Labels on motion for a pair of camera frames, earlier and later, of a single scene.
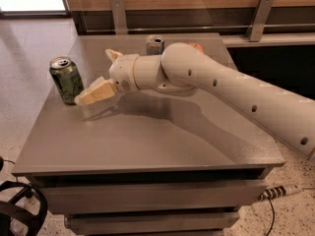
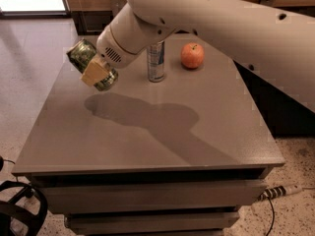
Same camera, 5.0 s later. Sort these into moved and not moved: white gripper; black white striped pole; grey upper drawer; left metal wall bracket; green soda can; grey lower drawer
Moved: white gripper; green soda can
Not moved: black white striped pole; grey lower drawer; grey upper drawer; left metal wall bracket
